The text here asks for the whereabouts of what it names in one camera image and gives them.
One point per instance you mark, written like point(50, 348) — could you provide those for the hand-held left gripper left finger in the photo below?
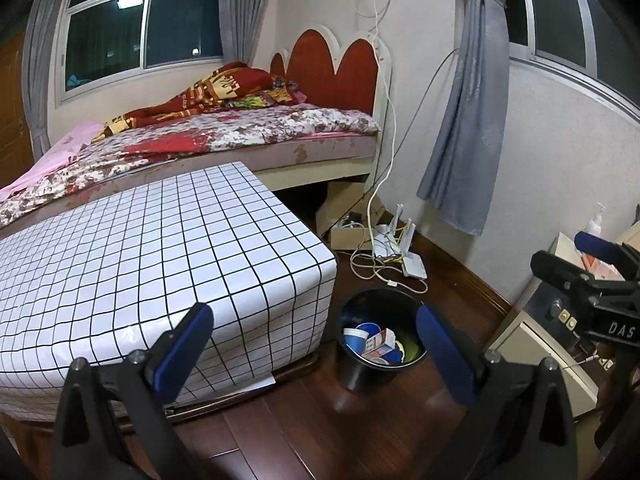
point(185, 350)

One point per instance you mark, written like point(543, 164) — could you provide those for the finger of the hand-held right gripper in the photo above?
point(600, 247)
point(555, 267)

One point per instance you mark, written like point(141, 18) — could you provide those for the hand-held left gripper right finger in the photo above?
point(445, 355)

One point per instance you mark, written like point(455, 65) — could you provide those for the yellow cloth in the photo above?
point(411, 352)

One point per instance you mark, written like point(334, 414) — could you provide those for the red white small carton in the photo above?
point(379, 346)

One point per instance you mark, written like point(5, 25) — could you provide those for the large blue paper cup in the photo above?
point(372, 329)

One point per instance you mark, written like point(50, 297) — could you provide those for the small blue paper cup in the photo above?
point(356, 345)

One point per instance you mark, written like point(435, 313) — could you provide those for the black trash bin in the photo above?
point(355, 375)

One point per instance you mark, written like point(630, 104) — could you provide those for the beige tissue box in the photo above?
point(565, 250)

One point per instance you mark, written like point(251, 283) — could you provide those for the white pump bottle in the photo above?
point(597, 222)

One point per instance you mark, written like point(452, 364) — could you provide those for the flat white router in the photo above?
point(415, 266)

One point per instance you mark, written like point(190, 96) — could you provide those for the low wooden table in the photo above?
point(300, 367)

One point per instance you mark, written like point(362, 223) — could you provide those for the white router with antennas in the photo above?
point(384, 242)

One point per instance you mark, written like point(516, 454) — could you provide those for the small cardboard box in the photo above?
point(345, 237)

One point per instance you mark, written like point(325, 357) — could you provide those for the tied grey curtain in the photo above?
point(470, 135)

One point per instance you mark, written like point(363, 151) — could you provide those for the large cardboard box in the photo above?
point(340, 200)

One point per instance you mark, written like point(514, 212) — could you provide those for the pink sheet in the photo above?
point(55, 155)

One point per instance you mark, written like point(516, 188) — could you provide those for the aluminium framed window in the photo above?
point(555, 10)

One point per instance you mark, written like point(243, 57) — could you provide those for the floral bedsheet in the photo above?
point(280, 125)

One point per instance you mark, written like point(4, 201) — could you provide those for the red patterned blanket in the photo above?
point(220, 85)

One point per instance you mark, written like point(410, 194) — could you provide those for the wooden door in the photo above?
point(12, 120)

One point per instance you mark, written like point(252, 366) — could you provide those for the bed with red headboard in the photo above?
point(325, 65)

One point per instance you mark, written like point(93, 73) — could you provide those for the large sliding window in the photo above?
point(185, 25)

